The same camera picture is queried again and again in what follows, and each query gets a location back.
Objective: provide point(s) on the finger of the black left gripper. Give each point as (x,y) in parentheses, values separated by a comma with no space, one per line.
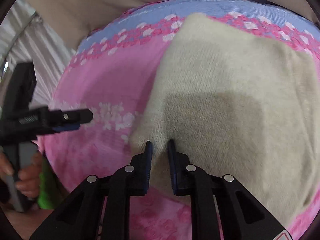
(68,127)
(73,117)

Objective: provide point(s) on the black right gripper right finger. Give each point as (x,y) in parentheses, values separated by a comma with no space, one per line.
(221,207)

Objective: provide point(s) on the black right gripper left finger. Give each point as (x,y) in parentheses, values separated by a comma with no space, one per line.
(99,208)

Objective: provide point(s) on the cream knit sweater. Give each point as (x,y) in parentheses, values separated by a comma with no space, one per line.
(236,104)

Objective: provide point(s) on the person's left hand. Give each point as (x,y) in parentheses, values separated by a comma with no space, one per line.
(28,178)

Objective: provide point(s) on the green object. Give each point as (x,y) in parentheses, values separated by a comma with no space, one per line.
(48,198)

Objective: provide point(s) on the pink blue floral bedsheet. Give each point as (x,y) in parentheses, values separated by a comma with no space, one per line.
(113,73)

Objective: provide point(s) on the white pleated curtain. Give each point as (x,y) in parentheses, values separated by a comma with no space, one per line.
(26,37)

